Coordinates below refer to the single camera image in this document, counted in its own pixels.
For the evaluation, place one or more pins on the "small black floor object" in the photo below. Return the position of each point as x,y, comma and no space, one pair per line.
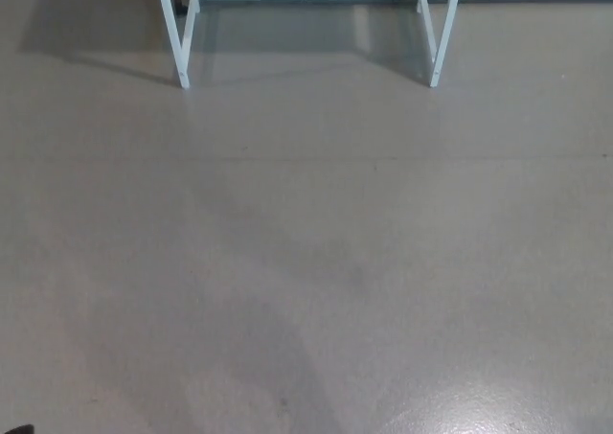
179,6

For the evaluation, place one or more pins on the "white metal table leg frame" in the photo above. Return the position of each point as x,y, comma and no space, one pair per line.
184,46
441,46

